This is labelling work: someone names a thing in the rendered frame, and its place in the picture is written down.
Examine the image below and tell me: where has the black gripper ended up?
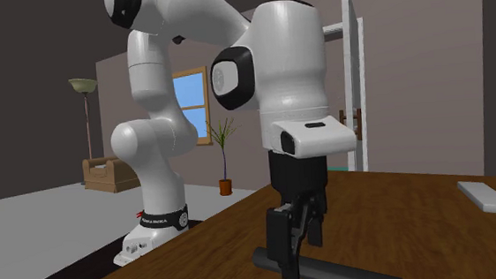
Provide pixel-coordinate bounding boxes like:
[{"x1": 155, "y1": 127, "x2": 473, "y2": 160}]
[{"x1": 259, "y1": 147, "x2": 335, "y2": 279}]

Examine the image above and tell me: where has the dark grey cylinder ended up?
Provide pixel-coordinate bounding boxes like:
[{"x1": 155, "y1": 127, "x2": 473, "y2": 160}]
[{"x1": 250, "y1": 238, "x2": 404, "y2": 279}]

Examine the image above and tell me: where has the potted plant in orange pot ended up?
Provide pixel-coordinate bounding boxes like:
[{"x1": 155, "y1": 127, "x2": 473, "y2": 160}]
[{"x1": 204, "y1": 117, "x2": 243, "y2": 199}]

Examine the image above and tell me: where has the brown wooden table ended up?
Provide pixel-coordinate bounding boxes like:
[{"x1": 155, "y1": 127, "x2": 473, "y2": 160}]
[{"x1": 46, "y1": 160, "x2": 496, "y2": 279}]

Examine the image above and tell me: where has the brown wooden chair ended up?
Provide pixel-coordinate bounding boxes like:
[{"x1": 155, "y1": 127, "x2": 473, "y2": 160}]
[{"x1": 338, "y1": 107, "x2": 364, "y2": 143}]

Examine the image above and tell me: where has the wooden framed window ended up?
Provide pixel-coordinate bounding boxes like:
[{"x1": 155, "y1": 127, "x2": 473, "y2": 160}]
[{"x1": 170, "y1": 65, "x2": 213, "y2": 148}]

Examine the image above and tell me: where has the white flat slab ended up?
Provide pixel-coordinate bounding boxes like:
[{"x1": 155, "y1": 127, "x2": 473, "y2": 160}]
[{"x1": 455, "y1": 178, "x2": 496, "y2": 221}]

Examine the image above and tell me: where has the brown armchair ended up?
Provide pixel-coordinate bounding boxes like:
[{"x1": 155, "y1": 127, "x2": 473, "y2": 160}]
[{"x1": 81, "y1": 154, "x2": 142, "y2": 196}]

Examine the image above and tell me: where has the floor lamp with green shade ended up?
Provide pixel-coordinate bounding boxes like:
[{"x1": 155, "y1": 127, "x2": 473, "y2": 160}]
[{"x1": 67, "y1": 76, "x2": 103, "y2": 162}]

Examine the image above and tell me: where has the white door frame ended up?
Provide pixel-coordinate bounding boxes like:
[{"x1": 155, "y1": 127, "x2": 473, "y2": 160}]
[{"x1": 320, "y1": 0, "x2": 372, "y2": 174}]

